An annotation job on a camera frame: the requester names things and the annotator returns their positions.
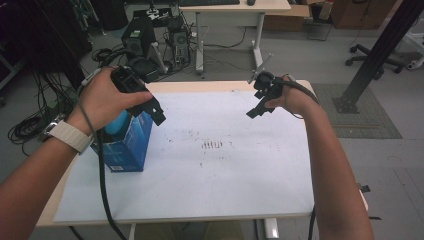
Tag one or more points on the black computer tower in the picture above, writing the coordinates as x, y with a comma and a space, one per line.
136, 36

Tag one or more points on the brown cardboard box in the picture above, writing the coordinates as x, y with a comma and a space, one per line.
286, 18

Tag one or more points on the black office chair base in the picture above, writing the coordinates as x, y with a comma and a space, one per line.
363, 56

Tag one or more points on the person's left hand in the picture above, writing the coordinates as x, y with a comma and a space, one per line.
100, 100

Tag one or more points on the white desk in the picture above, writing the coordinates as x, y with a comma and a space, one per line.
233, 6

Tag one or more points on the blue cardboard box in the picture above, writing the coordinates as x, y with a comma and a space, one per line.
128, 150

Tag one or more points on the black keyboard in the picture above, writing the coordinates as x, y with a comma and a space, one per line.
210, 2

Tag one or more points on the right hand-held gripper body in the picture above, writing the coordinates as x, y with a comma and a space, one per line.
266, 83

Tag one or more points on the blue bottle with white cap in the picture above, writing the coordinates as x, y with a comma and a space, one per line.
116, 125

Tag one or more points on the black metal post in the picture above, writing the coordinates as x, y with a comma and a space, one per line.
380, 53

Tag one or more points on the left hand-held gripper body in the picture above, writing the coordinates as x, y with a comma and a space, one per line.
130, 81

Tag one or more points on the white sheet mat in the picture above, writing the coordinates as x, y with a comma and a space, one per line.
216, 180

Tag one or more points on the white table leg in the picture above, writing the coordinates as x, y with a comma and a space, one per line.
270, 228

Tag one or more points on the person's right hand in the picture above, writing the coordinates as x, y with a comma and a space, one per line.
293, 98

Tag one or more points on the small grey computer tower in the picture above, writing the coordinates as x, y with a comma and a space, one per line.
180, 46

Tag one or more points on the black tape piece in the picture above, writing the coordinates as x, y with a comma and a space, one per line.
365, 188

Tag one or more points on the wooden cabinet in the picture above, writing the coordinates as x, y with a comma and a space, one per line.
363, 13

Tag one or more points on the grey floor mat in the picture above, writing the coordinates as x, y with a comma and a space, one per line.
363, 123

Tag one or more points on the black computer mouse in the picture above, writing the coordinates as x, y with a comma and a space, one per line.
251, 2

